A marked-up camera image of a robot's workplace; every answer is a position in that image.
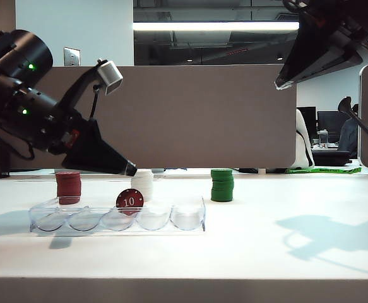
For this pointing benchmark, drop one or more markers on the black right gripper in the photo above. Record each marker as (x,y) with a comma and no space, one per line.
(338,15)

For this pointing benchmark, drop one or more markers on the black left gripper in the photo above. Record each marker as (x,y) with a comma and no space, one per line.
(65,132)

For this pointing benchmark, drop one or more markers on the red ten poker chip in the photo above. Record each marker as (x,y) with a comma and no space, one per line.
(129,202)

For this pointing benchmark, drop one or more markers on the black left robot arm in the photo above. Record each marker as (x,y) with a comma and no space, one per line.
(22,60)

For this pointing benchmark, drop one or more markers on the red poker chip stack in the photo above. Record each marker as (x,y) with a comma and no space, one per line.
(69,187)

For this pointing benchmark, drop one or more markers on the white poker chip stack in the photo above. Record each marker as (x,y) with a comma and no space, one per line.
(144,187)

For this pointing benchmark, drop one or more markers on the clear plastic chip tray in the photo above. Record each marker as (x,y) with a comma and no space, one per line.
(158,221)

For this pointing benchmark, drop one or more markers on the green poker chip stack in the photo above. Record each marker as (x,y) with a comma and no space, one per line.
(222,186)

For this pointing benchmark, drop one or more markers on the black computer monitor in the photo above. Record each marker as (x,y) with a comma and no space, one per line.
(308,120)
(330,121)

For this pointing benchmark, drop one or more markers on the clear water bottle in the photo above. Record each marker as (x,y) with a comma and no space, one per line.
(323,140)

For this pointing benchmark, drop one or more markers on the seated person in blue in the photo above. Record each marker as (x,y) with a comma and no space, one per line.
(349,139)

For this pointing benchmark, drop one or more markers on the white garment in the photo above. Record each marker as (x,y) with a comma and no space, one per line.
(302,142)

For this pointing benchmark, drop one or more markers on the wide brown desk partition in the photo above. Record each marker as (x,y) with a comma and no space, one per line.
(187,116)

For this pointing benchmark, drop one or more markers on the black bag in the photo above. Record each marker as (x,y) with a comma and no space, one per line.
(332,158)

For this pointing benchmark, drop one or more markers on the long ceiling light strip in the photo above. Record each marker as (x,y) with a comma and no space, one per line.
(215,26)

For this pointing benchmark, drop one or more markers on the silver partition base rail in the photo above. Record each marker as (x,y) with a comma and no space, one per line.
(158,170)

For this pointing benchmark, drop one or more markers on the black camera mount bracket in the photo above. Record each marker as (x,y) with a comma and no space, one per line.
(79,85)

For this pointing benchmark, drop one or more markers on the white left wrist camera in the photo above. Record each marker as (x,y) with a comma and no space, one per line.
(109,77)

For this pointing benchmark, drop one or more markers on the metal wall switch plate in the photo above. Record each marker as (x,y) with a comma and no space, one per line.
(72,57)

